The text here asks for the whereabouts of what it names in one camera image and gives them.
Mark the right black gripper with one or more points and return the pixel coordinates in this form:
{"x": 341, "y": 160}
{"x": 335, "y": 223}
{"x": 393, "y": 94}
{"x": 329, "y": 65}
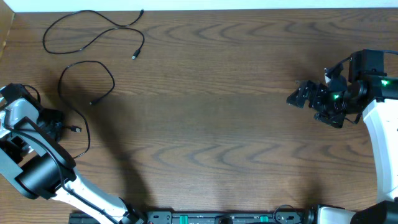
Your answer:
{"x": 319, "y": 91}

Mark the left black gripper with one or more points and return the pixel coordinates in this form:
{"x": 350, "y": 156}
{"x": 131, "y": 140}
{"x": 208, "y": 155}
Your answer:
{"x": 58, "y": 115}

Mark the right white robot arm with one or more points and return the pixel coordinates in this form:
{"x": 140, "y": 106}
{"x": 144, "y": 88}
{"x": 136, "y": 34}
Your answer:
{"x": 371, "y": 95}

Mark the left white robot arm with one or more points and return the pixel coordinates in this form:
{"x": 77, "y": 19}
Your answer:
{"x": 34, "y": 163}

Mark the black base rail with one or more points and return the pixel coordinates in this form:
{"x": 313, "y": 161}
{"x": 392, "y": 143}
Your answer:
{"x": 285, "y": 214}

